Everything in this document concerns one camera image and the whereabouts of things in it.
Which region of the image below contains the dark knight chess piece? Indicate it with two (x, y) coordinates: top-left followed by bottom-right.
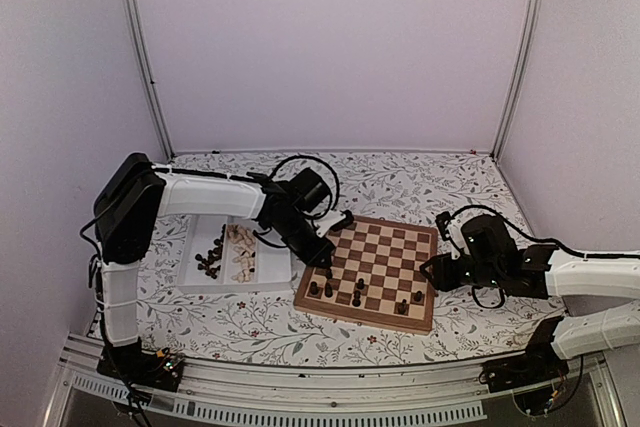
(397, 299), (408, 315)

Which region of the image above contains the pile of dark chess pieces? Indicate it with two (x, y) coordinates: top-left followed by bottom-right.
(194, 224), (226, 280)

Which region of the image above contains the white plastic compartment tray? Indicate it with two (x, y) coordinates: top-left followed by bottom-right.
(176, 215), (293, 294)

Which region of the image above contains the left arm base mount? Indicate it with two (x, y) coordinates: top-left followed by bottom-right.
(97, 340), (185, 392)

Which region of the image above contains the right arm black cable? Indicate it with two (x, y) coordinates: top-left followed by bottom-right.
(447, 204), (586, 309)

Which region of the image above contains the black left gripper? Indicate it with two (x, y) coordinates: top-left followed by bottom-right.
(273, 213), (336, 270)

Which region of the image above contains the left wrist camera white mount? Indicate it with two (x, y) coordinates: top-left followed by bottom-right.
(314, 210), (354, 237)

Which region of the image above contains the wooden chess board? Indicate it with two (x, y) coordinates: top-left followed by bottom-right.
(293, 216), (438, 335)

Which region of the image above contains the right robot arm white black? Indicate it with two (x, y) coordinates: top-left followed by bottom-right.
(419, 213), (639, 383)

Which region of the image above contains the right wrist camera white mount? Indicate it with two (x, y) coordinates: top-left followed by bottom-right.
(435, 212), (471, 260)

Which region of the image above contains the front aluminium rail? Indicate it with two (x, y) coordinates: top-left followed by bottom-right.
(44, 334), (630, 426)

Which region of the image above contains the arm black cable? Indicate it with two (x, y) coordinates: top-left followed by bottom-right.
(267, 153), (341, 213)
(447, 204), (586, 309)

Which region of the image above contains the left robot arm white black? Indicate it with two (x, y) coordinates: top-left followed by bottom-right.
(88, 153), (351, 381)

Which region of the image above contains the pile of light chess pieces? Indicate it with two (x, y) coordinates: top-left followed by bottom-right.
(226, 224), (256, 283)

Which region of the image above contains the aluminium frame post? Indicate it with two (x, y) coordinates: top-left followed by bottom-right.
(122, 0), (175, 160)
(491, 0), (542, 163)

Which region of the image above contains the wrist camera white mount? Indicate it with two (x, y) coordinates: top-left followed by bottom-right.
(435, 212), (471, 260)
(314, 210), (354, 237)

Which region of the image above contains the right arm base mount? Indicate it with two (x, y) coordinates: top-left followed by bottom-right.
(478, 316), (571, 416)

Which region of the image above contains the left aluminium frame post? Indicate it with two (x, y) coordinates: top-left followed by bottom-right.
(122, 0), (175, 160)

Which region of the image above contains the right aluminium frame post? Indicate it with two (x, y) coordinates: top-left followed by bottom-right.
(491, 0), (542, 163)

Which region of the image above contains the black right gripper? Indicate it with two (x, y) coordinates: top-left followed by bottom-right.
(420, 252), (503, 292)

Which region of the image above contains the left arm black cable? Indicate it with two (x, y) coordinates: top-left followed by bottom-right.
(267, 153), (341, 213)

